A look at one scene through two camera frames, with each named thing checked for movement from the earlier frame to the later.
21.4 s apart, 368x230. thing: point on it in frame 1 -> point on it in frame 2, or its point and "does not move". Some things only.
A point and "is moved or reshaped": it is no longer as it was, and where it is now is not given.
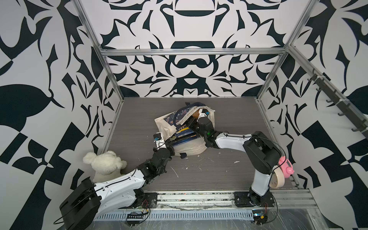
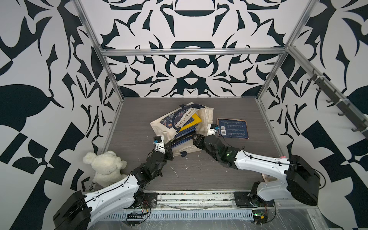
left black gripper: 168,150 does not move
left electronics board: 134,219 does not move
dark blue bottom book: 182,139 does not move
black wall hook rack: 346,108 does not move
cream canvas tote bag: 167,130 is moved or reshaped
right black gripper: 192,121 -> 200,139
